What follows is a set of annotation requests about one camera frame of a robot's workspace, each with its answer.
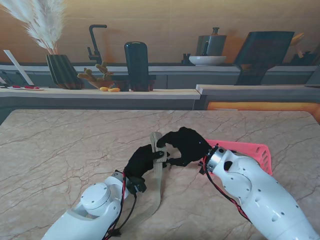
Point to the dark ribbed vase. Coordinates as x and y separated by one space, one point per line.
63 72

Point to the pink plastic mesh basket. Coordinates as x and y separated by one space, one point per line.
257 152

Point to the dark range hood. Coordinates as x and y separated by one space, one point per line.
262 52

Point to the tall dark cylindrical canister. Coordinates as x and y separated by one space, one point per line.
137 65

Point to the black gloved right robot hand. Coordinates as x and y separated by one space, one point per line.
191 146

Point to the small black stand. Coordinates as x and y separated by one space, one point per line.
186 60

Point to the plate with red food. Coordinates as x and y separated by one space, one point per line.
27 87

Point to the white ceramic bowl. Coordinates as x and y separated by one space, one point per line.
207 60

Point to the orange fruits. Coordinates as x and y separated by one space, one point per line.
112 89

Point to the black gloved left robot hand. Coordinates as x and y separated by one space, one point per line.
141 161

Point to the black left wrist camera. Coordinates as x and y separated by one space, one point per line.
136 185

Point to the grey pot with lid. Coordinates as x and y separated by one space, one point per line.
211 43

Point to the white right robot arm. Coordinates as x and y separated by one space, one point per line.
257 197

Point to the black kitchen faucet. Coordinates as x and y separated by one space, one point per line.
94 45

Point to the light wood counter top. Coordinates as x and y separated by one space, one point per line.
75 93

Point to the white pampas grass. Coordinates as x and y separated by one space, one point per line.
42 25

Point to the white leaning board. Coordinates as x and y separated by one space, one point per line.
17 66

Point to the grey stone counter top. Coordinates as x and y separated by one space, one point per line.
250 89

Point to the dark utensil holder with spoons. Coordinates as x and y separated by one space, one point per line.
303 58

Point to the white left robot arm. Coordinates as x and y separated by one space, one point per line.
87 212

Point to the beige woven belt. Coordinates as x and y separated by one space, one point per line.
157 180

